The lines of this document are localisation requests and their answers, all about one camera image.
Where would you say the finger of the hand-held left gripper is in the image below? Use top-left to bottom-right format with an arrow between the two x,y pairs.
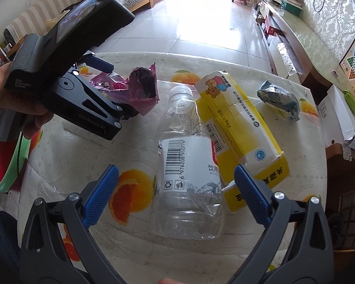
56,75 -> 139,141
83,52 -> 115,73

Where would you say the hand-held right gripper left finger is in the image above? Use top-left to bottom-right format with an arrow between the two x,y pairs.
18,164 -> 128,284

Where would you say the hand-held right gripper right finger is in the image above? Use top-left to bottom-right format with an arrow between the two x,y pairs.
226,165 -> 335,284

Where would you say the pink snack wrapper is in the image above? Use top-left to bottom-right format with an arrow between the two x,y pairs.
89,63 -> 161,116

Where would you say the clear plastic bottle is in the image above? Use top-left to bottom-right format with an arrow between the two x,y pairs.
149,85 -> 227,241

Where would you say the red bin with green rim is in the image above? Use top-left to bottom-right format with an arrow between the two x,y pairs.
0,138 -> 30,193

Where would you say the person's left hand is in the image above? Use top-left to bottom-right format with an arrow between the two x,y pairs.
0,62 -> 52,139

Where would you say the wooden sofa with cushions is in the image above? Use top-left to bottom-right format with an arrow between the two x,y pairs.
3,0 -> 166,51

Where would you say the yellow cardboard box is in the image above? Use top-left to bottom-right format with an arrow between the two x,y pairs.
194,70 -> 290,215

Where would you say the dark crumpled foil wrapper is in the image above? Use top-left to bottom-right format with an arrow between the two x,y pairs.
256,79 -> 301,122

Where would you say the white cardboard box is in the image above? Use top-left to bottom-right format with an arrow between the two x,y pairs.
317,84 -> 355,151

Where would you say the small green toy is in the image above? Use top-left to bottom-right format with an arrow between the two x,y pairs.
343,90 -> 355,115

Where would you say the silver foil sheet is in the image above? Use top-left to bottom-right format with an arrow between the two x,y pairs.
276,42 -> 302,79

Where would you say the long wooden television cabinet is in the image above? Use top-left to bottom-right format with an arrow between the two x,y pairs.
256,0 -> 341,95

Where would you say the red box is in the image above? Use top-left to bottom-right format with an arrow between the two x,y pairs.
265,16 -> 280,37

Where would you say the green flat box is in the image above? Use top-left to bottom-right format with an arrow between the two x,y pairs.
277,0 -> 305,17

